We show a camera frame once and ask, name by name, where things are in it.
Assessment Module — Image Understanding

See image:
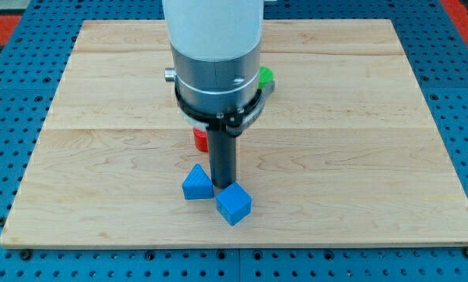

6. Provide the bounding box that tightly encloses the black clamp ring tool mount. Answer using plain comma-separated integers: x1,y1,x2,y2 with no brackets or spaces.
175,81,275,137

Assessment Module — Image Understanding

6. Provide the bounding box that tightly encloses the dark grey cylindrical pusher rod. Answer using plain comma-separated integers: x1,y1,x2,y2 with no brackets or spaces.
207,131,236,189

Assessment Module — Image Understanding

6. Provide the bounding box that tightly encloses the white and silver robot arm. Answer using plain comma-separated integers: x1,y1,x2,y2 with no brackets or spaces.
162,0,274,189

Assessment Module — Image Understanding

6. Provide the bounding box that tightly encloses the blue triangle block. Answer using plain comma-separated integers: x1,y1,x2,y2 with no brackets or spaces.
182,164,214,200

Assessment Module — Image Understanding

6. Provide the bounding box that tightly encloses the red block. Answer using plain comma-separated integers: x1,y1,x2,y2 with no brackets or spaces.
193,128,208,153

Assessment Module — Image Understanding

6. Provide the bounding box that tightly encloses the green block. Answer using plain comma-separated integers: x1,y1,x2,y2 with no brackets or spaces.
258,66,274,89

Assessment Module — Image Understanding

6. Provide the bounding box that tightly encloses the blue cube block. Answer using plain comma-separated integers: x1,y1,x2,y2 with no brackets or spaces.
215,183,252,226

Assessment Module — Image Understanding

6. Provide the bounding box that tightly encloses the wooden board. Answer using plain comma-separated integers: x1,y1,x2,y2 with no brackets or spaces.
0,20,468,250

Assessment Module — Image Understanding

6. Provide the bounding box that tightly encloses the blue perforated metal base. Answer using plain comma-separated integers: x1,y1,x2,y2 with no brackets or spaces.
0,0,468,281

